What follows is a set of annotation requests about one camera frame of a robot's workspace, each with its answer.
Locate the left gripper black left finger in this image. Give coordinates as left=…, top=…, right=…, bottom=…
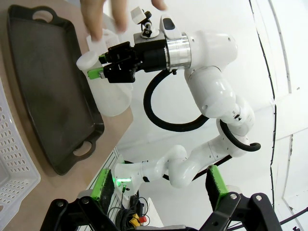
left=43, top=167, right=116, bottom=231

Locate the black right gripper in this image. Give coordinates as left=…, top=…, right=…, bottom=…
left=87, top=38, right=169, bottom=84

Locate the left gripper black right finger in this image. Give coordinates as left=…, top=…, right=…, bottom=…
left=199, top=165, right=282, bottom=231

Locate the translucent white conical flask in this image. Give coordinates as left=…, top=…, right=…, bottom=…
left=76, top=28, right=133, bottom=118

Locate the person's left hand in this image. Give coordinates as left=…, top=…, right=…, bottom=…
left=80, top=0, right=168, bottom=41

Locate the yellow red emergency stop button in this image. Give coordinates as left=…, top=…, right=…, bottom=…
left=129, top=213, right=148, bottom=227

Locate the dark brown plastic tray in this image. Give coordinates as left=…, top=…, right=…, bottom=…
left=6, top=5, right=105, bottom=176

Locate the white perforated plastic basket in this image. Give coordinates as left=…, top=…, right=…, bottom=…
left=0, top=77, right=42, bottom=213

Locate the black cable bundle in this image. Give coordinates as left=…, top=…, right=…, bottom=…
left=107, top=189, right=152, bottom=231

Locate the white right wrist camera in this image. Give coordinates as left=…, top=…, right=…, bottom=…
left=130, top=7, right=161, bottom=39

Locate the black right arm cable sleeve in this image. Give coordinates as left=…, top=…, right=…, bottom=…
left=143, top=69, right=262, bottom=153

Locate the black wall cable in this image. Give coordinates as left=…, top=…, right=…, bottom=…
left=248, top=0, right=278, bottom=208

